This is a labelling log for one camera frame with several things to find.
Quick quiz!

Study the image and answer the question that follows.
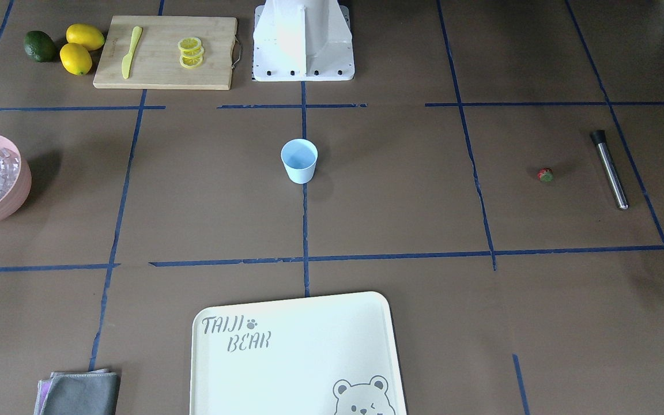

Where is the light blue cup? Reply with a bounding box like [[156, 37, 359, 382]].
[[280, 138, 319, 184]]

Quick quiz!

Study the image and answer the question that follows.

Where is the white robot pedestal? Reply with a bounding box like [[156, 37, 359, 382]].
[[252, 1, 356, 82]]

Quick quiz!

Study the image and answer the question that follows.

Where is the green lime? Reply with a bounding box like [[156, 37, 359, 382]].
[[23, 31, 58, 63]]

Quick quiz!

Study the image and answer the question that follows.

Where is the yellow lemon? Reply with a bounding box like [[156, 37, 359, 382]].
[[66, 24, 105, 51], [59, 43, 93, 76]]

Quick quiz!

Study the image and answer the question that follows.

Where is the wooden cutting board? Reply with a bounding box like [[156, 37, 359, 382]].
[[93, 15, 238, 91]]

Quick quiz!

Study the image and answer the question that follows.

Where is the yellow lemon far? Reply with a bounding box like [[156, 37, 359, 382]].
[[66, 24, 105, 51]]

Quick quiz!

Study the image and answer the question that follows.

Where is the grey folded cloth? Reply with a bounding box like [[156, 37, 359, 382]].
[[33, 368, 120, 414]]

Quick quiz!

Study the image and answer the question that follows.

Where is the yellow lemon near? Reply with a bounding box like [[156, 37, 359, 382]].
[[59, 43, 93, 76]]

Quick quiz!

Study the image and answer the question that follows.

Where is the steel muddler black tip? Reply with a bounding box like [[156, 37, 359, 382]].
[[589, 130, 629, 210]]

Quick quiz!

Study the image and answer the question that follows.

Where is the cream bear tray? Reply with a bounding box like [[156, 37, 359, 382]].
[[188, 291, 408, 414]]

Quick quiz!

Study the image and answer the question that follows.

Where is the small strawberry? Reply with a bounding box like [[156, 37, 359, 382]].
[[537, 168, 554, 182]]

